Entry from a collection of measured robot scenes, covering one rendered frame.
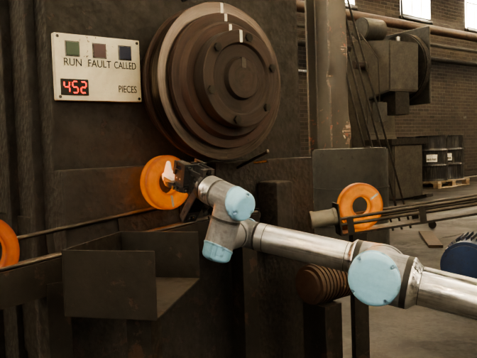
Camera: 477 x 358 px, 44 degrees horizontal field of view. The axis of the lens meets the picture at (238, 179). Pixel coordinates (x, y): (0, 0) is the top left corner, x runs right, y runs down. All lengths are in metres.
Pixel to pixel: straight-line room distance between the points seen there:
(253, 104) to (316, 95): 4.52
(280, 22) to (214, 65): 0.59
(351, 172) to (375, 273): 3.13
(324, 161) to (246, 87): 2.79
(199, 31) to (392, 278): 0.88
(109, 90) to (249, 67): 0.41
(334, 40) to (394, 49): 3.64
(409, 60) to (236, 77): 8.31
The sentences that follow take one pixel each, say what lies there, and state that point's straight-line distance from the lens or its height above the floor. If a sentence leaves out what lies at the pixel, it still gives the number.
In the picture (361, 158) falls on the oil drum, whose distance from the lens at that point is 4.42.
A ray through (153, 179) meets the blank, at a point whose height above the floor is 0.84.
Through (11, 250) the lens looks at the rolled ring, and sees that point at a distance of 1.51.
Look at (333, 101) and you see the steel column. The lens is 6.02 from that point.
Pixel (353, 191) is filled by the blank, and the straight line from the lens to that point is 1.99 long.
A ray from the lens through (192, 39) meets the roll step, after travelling 1.71.
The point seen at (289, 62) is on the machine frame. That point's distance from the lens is 2.21.
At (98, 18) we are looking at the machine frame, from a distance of 1.78.
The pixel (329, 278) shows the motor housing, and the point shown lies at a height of 0.49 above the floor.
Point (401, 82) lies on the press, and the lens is 9.75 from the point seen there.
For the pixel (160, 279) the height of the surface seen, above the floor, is 0.61.
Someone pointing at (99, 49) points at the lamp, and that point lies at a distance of 1.73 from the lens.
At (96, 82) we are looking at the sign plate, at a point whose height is 1.11.
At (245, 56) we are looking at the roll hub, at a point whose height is 1.18.
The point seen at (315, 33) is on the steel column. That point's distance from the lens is 6.36.
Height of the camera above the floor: 0.91
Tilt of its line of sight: 3 degrees down
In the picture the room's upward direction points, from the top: 2 degrees counter-clockwise
